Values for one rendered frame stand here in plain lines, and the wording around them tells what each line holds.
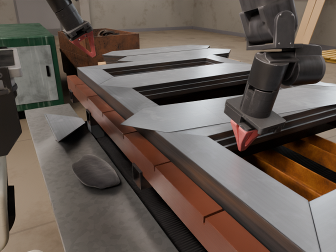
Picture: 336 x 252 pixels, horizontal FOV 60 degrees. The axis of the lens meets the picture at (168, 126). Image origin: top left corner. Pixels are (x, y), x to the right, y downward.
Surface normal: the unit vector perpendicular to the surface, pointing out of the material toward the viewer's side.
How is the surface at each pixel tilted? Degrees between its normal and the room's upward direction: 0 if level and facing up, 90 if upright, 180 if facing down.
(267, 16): 79
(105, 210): 0
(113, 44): 90
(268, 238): 90
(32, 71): 90
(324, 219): 0
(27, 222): 0
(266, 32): 114
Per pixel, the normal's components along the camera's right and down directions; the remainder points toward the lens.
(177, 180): 0.00, -0.91
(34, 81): 0.44, 0.36
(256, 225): -0.88, 0.19
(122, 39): 0.62, 0.32
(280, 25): 0.32, 0.20
